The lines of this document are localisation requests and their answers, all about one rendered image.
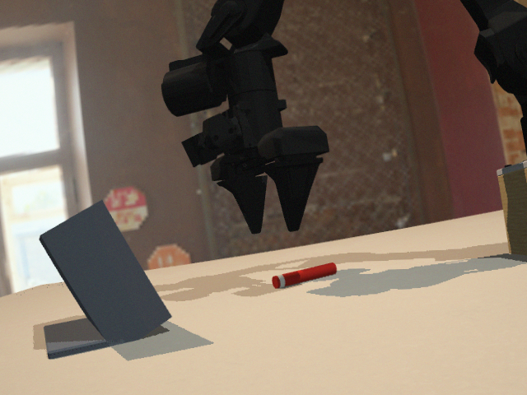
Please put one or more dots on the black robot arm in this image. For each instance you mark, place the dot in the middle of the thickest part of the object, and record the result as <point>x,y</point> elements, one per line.
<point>204,82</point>

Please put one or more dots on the red peg with white band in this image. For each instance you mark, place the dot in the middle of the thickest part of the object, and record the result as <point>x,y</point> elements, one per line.
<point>308,274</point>

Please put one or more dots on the dark grey sloped panel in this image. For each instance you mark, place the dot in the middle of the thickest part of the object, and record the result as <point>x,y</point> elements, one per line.
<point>100,270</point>

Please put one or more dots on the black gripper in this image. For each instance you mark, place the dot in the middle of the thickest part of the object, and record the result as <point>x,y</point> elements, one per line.
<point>294,151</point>

